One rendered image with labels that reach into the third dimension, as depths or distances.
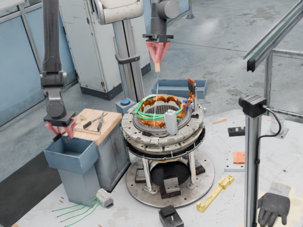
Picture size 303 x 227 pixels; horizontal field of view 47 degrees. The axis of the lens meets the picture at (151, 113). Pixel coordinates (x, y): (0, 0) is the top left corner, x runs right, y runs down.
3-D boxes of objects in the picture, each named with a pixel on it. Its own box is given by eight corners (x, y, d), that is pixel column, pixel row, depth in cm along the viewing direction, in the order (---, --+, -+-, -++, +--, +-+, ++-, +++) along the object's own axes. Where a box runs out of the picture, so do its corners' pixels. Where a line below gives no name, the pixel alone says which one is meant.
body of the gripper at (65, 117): (67, 125, 125) (62, 108, 121) (43, 123, 128) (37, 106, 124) (76, 115, 130) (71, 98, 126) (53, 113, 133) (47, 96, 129)
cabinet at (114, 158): (111, 193, 151) (98, 145, 137) (75, 184, 159) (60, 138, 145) (131, 164, 165) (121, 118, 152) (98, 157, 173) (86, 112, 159)
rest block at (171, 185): (164, 186, 145) (162, 176, 142) (177, 183, 145) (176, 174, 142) (166, 193, 141) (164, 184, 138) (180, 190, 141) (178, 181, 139)
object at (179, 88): (209, 128, 181) (207, 79, 166) (206, 141, 173) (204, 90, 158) (163, 125, 189) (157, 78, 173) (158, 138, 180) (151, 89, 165)
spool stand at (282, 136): (282, 139, 166) (284, 122, 161) (264, 134, 171) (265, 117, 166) (289, 129, 172) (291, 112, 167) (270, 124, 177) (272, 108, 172)
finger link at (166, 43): (169, 63, 127) (171, 36, 124) (157, 64, 121) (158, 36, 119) (155, 61, 131) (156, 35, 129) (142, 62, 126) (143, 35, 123)
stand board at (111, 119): (98, 146, 137) (97, 141, 136) (59, 138, 145) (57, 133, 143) (122, 117, 152) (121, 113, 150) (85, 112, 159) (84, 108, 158)
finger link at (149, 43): (171, 63, 127) (172, 36, 125) (158, 64, 122) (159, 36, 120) (157, 61, 131) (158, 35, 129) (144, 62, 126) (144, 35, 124)
